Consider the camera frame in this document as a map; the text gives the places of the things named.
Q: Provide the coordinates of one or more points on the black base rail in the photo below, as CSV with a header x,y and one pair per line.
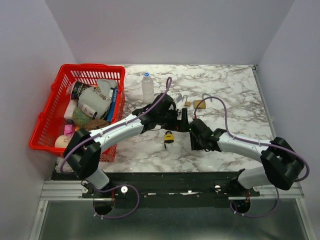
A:
x,y
170,190

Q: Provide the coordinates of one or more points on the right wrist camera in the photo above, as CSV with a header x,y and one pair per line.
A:
x,y
198,127

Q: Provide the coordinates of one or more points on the yellow black padlock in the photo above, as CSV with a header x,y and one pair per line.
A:
x,y
168,138

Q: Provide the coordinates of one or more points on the large brass padlock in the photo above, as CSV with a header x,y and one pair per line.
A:
x,y
201,103

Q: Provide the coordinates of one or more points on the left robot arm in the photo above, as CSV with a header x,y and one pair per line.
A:
x,y
86,147

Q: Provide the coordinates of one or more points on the left aluminium profile rail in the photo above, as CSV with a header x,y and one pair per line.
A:
x,y
54,190

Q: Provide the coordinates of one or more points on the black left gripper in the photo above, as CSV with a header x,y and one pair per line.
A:
x,y
181,126

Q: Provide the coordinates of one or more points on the aluminium profile rail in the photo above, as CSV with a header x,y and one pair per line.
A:
x,y
54,190
268,192

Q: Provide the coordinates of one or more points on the green round sponge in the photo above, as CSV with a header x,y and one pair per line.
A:
x,y
79,118

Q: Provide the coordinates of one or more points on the pink small box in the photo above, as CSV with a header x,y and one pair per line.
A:
x,y
69,130

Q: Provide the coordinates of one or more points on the brown round object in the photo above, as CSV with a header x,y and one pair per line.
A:
x,y
96,124

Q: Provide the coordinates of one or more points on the blue tube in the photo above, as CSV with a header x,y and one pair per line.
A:
x,y
112,105

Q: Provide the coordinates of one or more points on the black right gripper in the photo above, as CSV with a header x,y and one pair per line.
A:
x,y
194,145

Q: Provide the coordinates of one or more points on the white small bottle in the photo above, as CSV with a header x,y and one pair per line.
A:
x,y
90,112

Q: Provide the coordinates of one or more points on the small brass padlock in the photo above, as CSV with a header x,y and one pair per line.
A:
x,y
185,101

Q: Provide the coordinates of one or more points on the red plastic basket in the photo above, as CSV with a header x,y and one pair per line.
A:
x,y
50,122

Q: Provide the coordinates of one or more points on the grey crumpled bag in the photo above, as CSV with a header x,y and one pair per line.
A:
x,y
99,97

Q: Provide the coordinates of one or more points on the clear water bottle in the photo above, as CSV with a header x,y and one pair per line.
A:
x,y
147,88

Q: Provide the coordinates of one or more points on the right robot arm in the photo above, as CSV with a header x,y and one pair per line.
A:
x,y
279,166

